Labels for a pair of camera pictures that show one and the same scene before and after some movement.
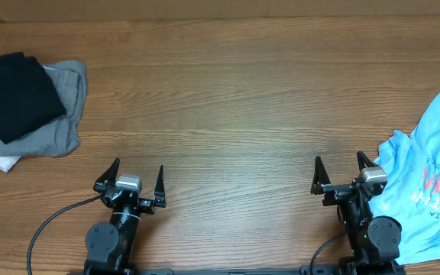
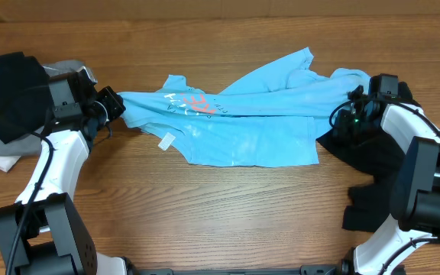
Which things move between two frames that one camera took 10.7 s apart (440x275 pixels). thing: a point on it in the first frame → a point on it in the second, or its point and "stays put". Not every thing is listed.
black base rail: [308, 270] stays put
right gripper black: [321, 186] → [341, 131]
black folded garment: [14, 95] stays put
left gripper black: [147, 205] → [113, 100]
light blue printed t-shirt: [425, 188] → [272, 120]
